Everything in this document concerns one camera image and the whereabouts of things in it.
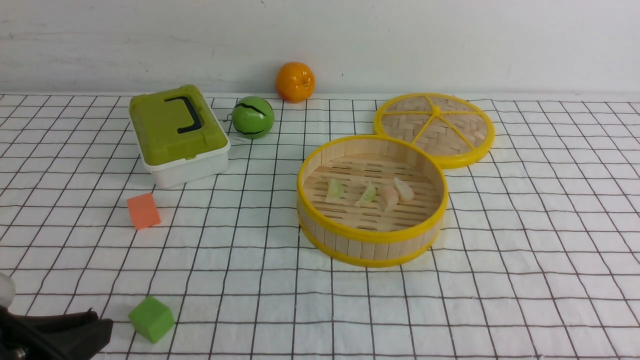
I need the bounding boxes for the orange foam cube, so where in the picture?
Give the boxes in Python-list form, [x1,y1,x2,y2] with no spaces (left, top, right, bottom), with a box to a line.
[126,193,162,231]

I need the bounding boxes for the bamboo steamer tray yellow rim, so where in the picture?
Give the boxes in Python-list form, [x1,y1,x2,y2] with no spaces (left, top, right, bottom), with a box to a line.
[296,134,450,267]

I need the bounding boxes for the orange toy fruit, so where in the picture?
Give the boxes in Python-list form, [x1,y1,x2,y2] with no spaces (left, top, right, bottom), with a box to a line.
[275,61,316,103]

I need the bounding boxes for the bamboo steamer lid yellow rim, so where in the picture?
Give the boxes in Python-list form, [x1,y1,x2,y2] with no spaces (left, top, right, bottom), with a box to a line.
[373,92,496,169]

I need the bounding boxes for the green dumpling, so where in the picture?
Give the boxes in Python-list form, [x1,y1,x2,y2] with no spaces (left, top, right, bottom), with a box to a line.
[354,182,377,208]
[324,178,345,204]

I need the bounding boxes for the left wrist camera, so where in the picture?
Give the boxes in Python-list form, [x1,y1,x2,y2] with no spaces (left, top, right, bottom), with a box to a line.
[0,272,16,309]

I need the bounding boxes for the pink dumpling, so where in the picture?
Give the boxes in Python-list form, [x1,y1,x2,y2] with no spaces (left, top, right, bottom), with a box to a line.
[393,177,415,202]
[378,186,399,212]

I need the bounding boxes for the green foam cube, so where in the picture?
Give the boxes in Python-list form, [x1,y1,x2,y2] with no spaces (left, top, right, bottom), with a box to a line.
[128,295,176,344]

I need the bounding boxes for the green lid white storage box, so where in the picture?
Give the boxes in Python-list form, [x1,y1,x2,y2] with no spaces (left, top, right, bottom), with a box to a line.
[129,84,231,189]

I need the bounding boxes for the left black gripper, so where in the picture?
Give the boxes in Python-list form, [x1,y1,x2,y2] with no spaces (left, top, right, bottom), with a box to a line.
[0,307,114,360]

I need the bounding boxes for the green toy ball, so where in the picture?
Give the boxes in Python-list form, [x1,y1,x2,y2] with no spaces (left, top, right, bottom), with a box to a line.
[231,96,275,139]

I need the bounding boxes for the checkered white tablecloth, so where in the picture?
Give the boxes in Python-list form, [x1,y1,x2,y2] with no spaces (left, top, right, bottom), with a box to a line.
[0,91,640,360]

